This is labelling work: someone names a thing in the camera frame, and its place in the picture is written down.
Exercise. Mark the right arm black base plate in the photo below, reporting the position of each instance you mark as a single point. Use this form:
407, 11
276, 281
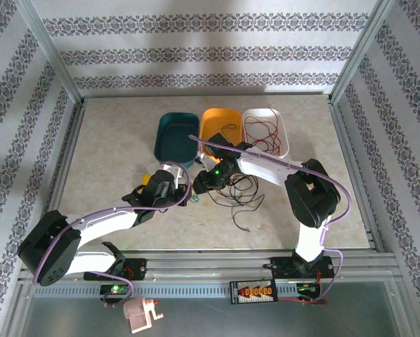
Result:
283, 268

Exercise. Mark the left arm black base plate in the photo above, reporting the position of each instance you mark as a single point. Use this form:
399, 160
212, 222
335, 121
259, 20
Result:
138, 268

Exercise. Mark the yellow plastic bin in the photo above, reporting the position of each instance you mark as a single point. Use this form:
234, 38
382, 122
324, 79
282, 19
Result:
217, 119

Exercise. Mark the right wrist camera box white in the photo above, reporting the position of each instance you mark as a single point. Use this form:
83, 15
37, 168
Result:
203, 161

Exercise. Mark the aluminium table edge rail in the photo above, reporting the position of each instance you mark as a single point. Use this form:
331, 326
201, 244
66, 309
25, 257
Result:
60, 168
357, 175

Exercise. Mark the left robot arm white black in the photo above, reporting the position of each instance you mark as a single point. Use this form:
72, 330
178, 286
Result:
55, 252

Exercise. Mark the grey metal shelf plate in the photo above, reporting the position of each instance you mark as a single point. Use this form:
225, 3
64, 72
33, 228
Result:
213, 319

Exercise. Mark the aluminium frame post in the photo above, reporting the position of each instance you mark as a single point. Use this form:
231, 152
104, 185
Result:
48, 49
361, 49

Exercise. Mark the white plastic bin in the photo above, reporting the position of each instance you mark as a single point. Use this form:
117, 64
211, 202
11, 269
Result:
255, 114

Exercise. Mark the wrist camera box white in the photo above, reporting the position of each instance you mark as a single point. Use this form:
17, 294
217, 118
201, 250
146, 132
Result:
203, 161
171, 170

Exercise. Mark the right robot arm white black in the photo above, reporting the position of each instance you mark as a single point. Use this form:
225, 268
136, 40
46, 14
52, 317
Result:
312, 196

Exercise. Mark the small circuit board blue parts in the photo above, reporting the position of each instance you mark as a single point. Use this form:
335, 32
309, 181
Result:
306, 290

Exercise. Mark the aluminium mounting rail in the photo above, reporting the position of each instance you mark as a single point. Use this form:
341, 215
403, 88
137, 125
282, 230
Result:
203, 263

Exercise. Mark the black power distribution board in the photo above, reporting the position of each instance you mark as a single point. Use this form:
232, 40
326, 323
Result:
254, 292

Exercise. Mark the yellow block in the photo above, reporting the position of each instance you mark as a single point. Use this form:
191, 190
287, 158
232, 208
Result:
145, 179

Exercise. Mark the small circuit board green light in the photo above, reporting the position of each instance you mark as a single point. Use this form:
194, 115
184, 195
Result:
115, 289

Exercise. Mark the pink printed clamp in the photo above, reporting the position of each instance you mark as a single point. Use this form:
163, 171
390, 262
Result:
138, 312

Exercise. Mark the teal plastic bin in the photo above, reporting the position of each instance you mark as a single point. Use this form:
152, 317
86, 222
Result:
176, 137

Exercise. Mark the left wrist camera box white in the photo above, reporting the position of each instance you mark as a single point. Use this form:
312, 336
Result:
171, 170

